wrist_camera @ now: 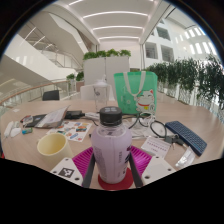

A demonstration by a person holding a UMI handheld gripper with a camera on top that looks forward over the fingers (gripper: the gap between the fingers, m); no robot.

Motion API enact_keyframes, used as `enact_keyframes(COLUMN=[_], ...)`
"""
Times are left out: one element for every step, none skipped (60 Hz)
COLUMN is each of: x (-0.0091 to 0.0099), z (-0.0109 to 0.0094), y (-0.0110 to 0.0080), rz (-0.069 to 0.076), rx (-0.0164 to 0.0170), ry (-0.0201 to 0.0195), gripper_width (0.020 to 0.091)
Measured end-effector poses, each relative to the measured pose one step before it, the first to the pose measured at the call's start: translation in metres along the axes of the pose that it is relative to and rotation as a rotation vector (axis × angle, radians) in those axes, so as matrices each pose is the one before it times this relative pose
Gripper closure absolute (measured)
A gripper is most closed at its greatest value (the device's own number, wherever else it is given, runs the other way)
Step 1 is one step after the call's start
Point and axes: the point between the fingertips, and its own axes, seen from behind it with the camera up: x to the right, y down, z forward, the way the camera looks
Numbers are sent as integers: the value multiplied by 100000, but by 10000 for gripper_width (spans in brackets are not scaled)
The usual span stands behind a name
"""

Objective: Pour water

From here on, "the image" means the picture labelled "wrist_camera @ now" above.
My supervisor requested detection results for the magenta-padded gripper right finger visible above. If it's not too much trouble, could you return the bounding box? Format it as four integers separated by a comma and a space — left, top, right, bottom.
128, 145, 177, 188

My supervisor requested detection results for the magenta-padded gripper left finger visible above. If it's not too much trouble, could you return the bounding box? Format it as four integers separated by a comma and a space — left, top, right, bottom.
49, 146, 98, 189

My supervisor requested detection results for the purple drink bottle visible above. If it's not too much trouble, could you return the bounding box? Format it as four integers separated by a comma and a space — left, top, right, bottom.
90, 106, 133, 185

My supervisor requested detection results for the white printed card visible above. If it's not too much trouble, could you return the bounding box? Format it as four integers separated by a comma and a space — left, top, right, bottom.
140, 136, 172, 159

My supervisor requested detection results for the cream yellow mug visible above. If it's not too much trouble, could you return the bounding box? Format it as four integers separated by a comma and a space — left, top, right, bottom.
36, 132, 74, 166

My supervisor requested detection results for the clear plastic packet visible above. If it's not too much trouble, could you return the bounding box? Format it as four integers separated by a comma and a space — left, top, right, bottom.
175, 145, 196, 168

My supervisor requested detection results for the colourful sticker sheet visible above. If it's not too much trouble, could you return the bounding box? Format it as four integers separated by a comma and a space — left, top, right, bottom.
46, 120, 93, 143

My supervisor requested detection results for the dark blue keyboard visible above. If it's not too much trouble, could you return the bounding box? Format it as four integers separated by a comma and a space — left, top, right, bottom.
165, 120, 208, 157

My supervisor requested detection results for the flat round red coaster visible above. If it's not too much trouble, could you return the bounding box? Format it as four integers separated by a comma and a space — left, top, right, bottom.
97, 166, 135, 192

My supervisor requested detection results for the small teal stick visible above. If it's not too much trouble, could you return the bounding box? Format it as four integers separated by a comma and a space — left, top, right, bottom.
21, 127, 34, 135

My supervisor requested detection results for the small black box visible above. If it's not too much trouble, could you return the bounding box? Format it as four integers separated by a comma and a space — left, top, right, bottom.
64, 110, 84, 120

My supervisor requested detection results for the white computer mouse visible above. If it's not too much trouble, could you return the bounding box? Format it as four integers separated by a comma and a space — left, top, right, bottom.
9, 127, 22, 138

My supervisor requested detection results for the white power strip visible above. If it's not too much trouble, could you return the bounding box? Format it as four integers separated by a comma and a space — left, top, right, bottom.
3, 120, 15, 139

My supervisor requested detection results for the black chair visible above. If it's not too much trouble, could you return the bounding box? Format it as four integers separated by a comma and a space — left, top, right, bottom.
41, 89, 61, 102

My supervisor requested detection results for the green tote bag, cat print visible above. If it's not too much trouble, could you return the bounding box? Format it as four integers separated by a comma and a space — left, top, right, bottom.
113, 70, 159, 116

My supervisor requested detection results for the white chair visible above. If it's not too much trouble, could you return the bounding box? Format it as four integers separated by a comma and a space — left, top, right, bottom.
79, 84, 116, 101

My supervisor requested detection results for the clear shaker bottle, white lid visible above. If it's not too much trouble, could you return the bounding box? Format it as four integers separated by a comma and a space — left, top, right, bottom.
92, 74, 110, 114

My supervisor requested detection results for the brown planter with plants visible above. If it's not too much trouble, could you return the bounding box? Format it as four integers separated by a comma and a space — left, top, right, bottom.
65, 71, 85, 93

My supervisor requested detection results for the row of green plants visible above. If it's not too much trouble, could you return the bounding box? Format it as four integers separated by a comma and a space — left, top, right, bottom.
144, 54, 224, 111

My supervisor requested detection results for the white cabinet topped with plants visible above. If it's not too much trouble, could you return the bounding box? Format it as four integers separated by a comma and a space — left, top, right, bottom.
82, 48, 132, 101

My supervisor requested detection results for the black cable bundle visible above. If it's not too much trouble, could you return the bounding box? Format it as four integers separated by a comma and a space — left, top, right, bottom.
128, 111, 168, 139

